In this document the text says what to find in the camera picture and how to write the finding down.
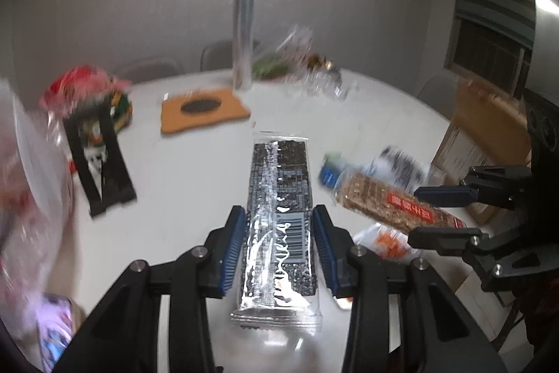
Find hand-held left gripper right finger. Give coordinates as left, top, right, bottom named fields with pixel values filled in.
left=312, top=205, right=508, bottom=373

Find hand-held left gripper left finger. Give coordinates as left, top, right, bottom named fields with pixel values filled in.
left=52, top=205, right=248, bottom=373

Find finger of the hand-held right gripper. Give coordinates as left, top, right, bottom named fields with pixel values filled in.
left=413, top=164, right=532, bottom=211
left=407, top=224, right=552, bottom=292

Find black sesame bar packet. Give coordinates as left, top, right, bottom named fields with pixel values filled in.
left=230, top=131, right=324, bottom=332

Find brown grain bar packet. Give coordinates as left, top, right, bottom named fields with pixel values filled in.
left=333, top=170, right=466, bottom=233

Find brown cardboard box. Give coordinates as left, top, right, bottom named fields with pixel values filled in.
left=430, top=78, right=532, bottom=225

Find black and white snack packet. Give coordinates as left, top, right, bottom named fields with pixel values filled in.
left=362, top=145, right=431, bottom=192

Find orange snack packet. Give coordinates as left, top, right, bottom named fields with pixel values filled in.
left=353, top=222, right=423, bottom=261

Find green and white bar packet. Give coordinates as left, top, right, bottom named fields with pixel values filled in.
left=318, top=153, right=352, bottom=189

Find grey chair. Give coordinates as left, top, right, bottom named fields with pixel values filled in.
left=200, top=40, right=259, bottom=72
left=416, top=74, right=460, bottom=117
left=115, top=57, right=185, bottom=84

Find silver refrigerator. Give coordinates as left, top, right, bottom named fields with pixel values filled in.
left=521, top=0, right=559, bottom=108

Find black folding stand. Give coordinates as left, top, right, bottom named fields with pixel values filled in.
left=62, top=99, right=138, bottom=218

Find orange mat with dark centre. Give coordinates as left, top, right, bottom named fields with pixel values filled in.
left=160, top=87, right=251, bottom=135

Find crumpled clear plastic wrap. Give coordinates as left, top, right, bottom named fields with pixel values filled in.
left=287, top=67, right=351, bottom=101

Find window with striped blind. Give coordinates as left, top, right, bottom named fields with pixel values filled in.
left=444, top=0, right=536, bottom=93

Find green snack packet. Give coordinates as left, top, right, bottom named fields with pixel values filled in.
left=78, top=91, right=133, bottom=147

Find gold foil packet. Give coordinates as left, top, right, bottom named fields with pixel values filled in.
left=306, top=53, right=336, bottom=73

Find purple packet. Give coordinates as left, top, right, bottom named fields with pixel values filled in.
left=36, top=295, right=76, bottom=372

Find clear bag with greens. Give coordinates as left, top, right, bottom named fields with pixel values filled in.
left=252, top=24, right=316, bottom=82

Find white plastic bag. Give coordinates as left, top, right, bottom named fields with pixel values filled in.
left=0, top=78, right=76, bottom=344

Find clear plastic film roll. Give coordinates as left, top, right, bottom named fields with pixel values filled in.
left=231, top=0, right=256, bottom=91

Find pink plastic bag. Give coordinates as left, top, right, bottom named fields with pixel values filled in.
left=38, top=66, right=132, bottom=114

